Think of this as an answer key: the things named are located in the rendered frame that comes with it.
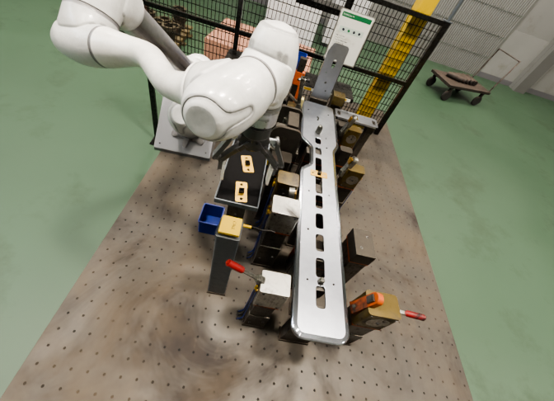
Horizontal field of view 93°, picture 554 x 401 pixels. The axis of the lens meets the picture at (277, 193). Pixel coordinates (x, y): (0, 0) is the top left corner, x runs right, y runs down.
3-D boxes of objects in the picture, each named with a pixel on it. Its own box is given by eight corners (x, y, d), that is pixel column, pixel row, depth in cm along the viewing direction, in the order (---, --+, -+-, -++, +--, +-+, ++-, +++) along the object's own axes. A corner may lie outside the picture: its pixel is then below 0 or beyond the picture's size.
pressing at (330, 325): (358, 349, 79) (359, 347, 78) (285, 336, 76) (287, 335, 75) (334, 109, 172) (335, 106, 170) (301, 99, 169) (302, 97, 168)
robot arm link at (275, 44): (253, 81, 64) (223, 101, 55) (267, 7, 53) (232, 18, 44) (292, 99, 63) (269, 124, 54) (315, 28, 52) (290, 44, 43)
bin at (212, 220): (218, 236, 124) (219, 226, 117) (196, 232, 123) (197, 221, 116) (223, 218, 131) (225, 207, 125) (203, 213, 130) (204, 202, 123)
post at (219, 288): (224, 295, 107) (240, 242, 75) (206, 292, 106) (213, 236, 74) (228, 278, 112) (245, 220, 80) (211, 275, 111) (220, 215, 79)
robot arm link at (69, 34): (76, 54, 64) (91, -1, 63) (29, 46, 69) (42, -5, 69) (122, 79, 76) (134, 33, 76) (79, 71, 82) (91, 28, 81)
